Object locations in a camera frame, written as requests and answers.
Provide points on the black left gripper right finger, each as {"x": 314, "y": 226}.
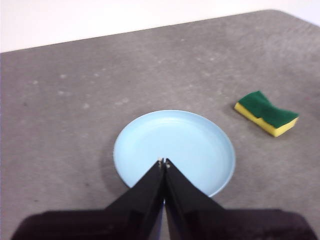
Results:
{"x": 212, "y": 222}

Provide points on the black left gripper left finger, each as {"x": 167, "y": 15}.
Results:
{"x": 120, "y": 220}

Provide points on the blue round plate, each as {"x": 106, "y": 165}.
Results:
{"x": 180, "y": 140}

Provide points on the yellow sponge with green pad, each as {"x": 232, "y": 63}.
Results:
{"x": 265, "y": 111}

